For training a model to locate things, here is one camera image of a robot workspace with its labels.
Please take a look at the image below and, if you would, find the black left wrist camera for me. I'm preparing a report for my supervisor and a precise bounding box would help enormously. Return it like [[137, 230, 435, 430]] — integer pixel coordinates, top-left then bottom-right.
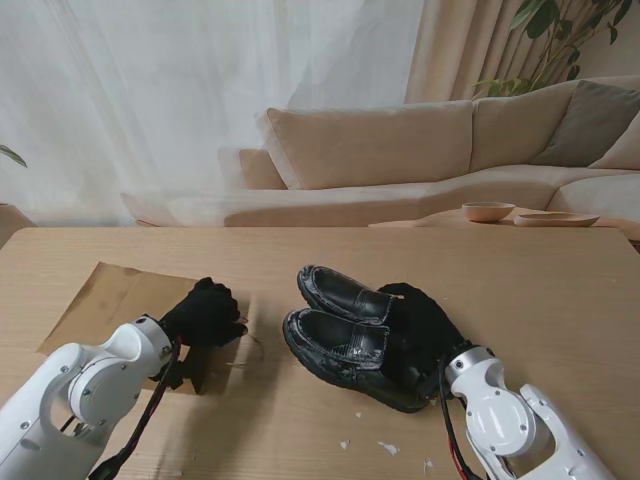
[[164, 355, 214, 396]]

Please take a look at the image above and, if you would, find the tall green leafy plant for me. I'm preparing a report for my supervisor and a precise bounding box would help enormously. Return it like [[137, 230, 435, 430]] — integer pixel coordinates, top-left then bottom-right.
[[472, 0, 636, 99]]

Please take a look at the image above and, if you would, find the brown paper bag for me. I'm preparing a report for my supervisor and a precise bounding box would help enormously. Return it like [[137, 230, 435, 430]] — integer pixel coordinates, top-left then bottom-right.
[[37, 260, 264, 397]]

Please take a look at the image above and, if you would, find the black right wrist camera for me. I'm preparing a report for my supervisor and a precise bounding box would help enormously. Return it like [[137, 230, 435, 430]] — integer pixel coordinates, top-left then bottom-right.
[[420, 370, 444, 402]]

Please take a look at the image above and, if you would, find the grey cushion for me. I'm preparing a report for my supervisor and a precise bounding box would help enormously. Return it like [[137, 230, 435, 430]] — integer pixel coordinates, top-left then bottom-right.
[[532, 79, 640, 169]]

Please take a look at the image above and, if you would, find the wooden coffee table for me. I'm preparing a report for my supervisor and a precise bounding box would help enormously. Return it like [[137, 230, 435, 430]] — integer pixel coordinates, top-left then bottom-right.
[[368, 207, 640, 251]]

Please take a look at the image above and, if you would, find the white sheer curtain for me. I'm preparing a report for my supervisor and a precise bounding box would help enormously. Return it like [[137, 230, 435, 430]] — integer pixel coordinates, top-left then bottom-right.
[[0, 0, 426, 229]]

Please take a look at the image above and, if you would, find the beige cushion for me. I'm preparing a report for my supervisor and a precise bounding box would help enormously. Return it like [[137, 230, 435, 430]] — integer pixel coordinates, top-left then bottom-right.
[[589, 124, 640, 171]]

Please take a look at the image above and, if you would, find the beige sofa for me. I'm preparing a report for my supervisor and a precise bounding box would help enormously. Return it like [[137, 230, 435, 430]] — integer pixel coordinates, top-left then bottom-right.
[[122, 74, 640, 229]]

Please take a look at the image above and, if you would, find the single green plant leaf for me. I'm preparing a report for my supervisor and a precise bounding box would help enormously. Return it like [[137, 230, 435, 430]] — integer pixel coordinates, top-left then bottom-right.
[[0, 144, 29, 169]]

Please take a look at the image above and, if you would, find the shallow wooden dish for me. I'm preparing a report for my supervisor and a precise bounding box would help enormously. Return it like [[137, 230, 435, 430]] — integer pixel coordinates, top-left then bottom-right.
[[513, 212, 600, 228]]

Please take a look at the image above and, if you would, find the black leather loafer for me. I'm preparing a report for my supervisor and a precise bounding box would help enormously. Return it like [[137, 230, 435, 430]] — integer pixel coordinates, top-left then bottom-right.
[[282, 308, 436, 414], [297, 264, 399, 324]]

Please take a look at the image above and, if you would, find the wooden bowl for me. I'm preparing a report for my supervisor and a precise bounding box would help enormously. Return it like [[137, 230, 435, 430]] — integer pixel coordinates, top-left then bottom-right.
[[461, 201, 515, 224]]

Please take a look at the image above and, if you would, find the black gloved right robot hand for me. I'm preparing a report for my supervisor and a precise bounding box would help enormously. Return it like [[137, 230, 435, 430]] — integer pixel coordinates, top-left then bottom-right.
[[377, 282, 476, 401]]

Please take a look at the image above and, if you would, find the left arm red black cable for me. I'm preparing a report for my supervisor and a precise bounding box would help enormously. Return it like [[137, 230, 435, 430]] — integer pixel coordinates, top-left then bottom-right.
[[89, 339, 184, 480]]

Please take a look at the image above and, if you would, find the right arm red black cable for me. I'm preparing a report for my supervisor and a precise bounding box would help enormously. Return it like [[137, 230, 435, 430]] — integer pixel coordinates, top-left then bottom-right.
[[437, 354, 481, 480]]

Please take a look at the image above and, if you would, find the beige planter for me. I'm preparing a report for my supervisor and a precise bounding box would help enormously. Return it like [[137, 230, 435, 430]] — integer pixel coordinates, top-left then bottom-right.
[[0, 203, 37, 249]]

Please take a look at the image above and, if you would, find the arm red black cable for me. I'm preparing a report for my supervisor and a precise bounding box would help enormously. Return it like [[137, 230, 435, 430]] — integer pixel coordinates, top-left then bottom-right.
[[437, 354, 481, 480], [89, 339, 184, 480]]

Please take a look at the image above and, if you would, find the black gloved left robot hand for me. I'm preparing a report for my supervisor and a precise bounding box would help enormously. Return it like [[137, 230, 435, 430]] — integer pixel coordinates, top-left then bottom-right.
[[158, 277, 250, 349]]

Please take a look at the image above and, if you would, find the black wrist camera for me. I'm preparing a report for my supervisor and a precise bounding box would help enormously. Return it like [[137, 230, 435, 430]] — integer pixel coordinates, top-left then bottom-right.
[[164, 355, 214, 396], [420, 370, 444, 402]]

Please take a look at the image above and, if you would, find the beige curtain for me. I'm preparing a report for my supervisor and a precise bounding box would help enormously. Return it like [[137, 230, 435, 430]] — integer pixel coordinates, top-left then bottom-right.
[[404, 0, 556, 104]]

